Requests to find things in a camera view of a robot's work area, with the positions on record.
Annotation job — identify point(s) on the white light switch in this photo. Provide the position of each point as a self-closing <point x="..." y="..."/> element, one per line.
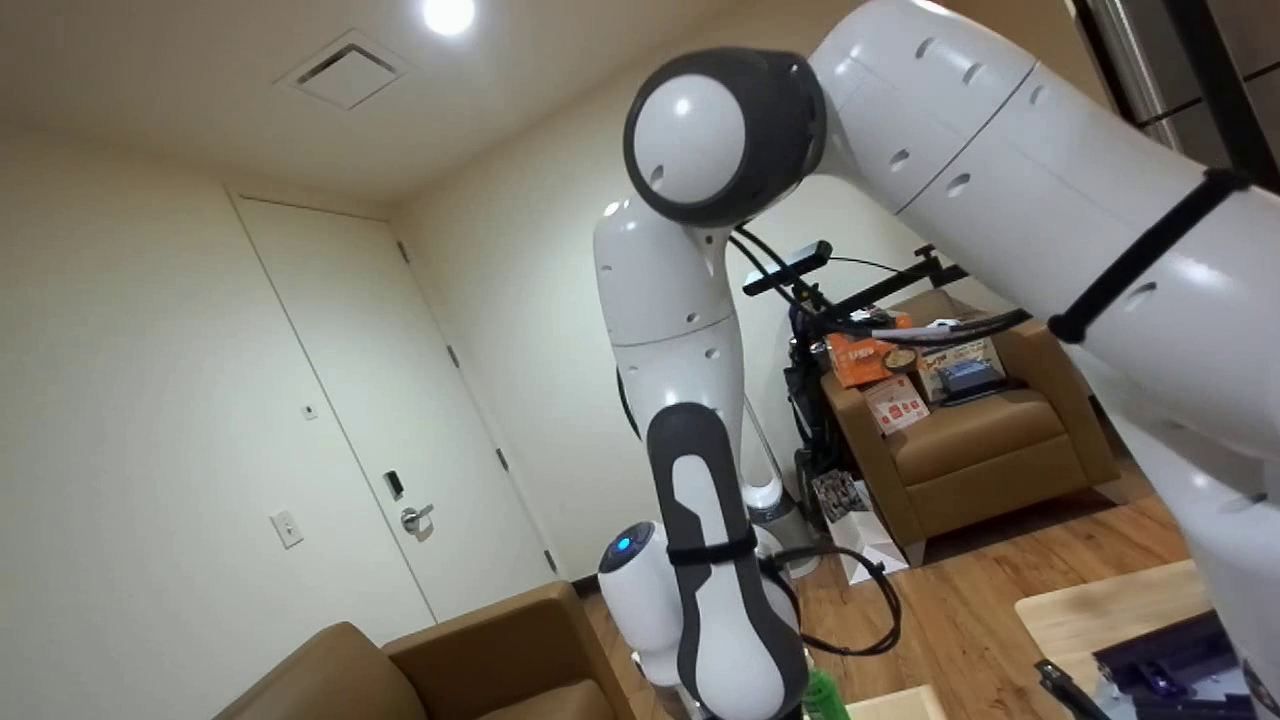
<point x="287" y="529"/>

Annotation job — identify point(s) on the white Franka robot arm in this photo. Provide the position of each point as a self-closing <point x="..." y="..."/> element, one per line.
<point x="1012" y="175"/>

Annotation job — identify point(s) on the brown armchair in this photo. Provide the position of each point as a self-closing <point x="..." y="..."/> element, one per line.
<point x="985" y="454"/>

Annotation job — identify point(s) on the red white box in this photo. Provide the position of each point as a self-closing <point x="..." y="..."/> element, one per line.
<point x="899" y="404"/>

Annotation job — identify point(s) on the black purple base board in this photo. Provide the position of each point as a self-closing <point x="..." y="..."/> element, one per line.
<point x="1175" y="664"/>

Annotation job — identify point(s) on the door deadbolt lock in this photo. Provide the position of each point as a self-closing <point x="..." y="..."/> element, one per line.
<point x="392" y="486"/>

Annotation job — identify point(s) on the grey printed box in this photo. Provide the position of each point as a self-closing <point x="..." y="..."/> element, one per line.
<point x="961" y="371"/>

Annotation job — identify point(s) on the black clamp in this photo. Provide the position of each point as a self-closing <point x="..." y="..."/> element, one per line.
<point x="1065" y="685"/>

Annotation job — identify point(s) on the square ceiling vent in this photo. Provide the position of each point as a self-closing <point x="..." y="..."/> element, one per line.
<point x="346" y="78"/>

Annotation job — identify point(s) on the orange box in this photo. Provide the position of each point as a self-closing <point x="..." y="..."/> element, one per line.
<point x="863" y="362"/>

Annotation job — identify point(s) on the white grey air purifier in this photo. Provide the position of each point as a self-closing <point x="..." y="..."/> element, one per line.
<point x="797" y="543"/>

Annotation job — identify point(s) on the round ceiling light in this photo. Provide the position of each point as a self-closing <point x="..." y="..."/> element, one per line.
<point x="449" y="14"/>

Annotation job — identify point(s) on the white door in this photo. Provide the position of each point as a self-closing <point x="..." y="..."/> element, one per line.
<point x="363" y="402"/>

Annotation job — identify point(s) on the black stereo camera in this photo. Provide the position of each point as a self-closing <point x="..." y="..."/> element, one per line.
<point x="786" y="270"/>

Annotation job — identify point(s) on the brown leather sofa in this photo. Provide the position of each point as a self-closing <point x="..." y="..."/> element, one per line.
<point x="504" y="664"/>

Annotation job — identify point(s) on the white paper bag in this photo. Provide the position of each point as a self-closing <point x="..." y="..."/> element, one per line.
<point x="864" y="535"/>

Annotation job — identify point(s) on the green plastic bottle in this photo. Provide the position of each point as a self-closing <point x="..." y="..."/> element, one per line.
<point x="826" y="696"/>

